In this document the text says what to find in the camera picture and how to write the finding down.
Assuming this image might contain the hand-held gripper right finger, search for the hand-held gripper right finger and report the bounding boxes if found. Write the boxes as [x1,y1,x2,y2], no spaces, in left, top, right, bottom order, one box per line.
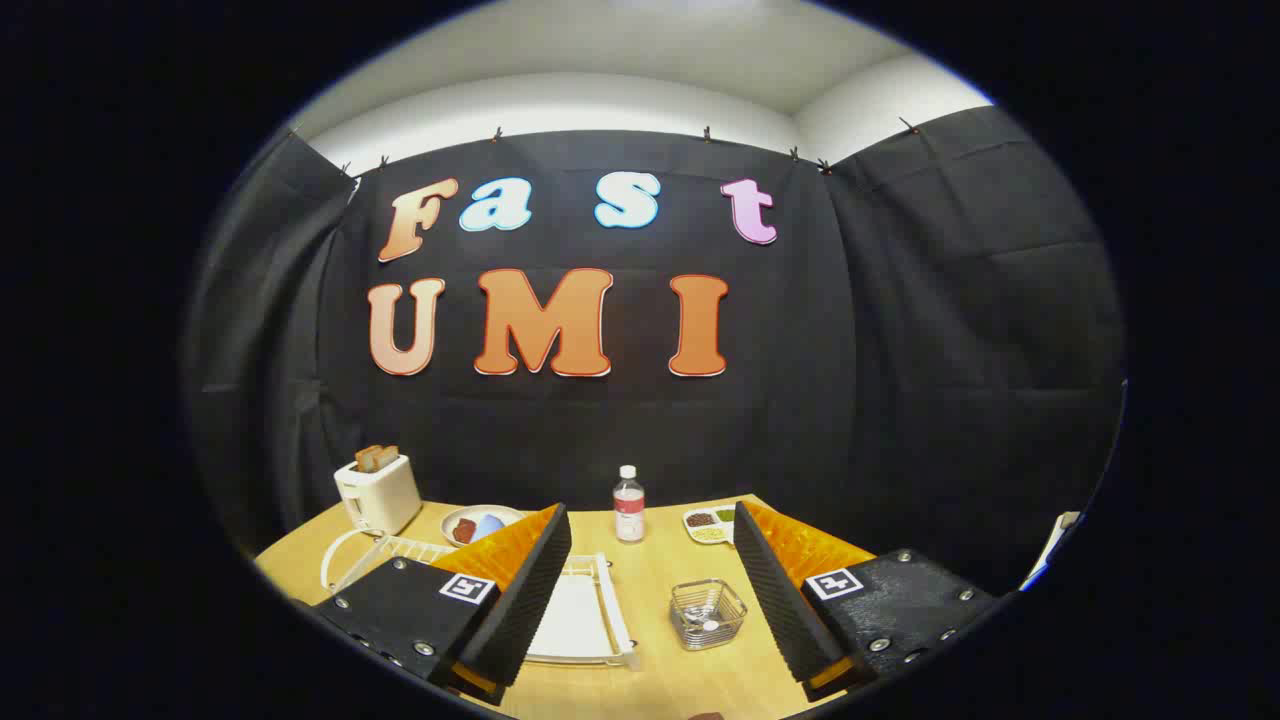
[733,500,1001,701]

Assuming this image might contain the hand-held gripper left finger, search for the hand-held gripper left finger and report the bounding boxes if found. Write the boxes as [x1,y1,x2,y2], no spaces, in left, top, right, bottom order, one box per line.
[300,503,573,706]

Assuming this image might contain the metal wire basket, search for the metal wire basket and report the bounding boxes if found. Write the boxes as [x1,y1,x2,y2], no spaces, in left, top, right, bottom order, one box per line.
[669,579,748,652]

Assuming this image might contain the white dish rack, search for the white dish rack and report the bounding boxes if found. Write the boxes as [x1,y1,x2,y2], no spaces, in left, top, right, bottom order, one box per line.
[320,528,641,669]

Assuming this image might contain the white divided condiment dish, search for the white divided condiment dish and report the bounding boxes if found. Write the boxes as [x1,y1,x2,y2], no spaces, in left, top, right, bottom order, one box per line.
[683,505,739,546]

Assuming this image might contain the white plate with meat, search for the white plate with meat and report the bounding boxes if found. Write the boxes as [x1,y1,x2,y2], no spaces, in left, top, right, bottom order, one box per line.
[441,505,528,548]

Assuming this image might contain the white drip tray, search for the white drip tray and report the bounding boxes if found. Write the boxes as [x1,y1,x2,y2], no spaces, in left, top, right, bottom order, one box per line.
[525,572,611,661]

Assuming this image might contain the clear plastic water bottle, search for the clear plastic water bottle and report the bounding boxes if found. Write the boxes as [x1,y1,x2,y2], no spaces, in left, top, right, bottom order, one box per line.
[612,465,647,544]

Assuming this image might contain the white toaster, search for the white toaster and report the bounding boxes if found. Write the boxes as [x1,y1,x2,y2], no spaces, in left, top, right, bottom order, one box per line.
[333,454,423,537]

